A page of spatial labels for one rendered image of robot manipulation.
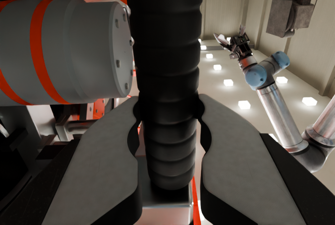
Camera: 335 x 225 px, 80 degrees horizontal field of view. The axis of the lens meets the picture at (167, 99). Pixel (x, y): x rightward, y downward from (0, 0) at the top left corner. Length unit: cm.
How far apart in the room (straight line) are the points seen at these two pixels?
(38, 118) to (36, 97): 9
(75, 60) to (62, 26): 4
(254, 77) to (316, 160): 39
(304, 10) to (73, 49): 797
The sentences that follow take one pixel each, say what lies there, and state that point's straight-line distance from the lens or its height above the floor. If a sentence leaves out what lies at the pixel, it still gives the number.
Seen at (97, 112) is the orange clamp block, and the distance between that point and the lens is 60.
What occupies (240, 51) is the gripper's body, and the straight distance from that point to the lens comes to 103.
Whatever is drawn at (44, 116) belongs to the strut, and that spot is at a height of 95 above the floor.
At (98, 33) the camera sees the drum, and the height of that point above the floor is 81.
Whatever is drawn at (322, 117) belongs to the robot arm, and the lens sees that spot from 98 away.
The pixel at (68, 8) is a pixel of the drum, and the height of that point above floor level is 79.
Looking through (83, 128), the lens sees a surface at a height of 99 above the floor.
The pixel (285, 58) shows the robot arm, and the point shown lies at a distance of 95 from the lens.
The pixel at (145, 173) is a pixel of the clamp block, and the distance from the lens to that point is 17.
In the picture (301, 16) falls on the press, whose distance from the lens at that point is 808.
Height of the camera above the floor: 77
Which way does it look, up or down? 30 degrees up
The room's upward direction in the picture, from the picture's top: 178 degrees clockwise
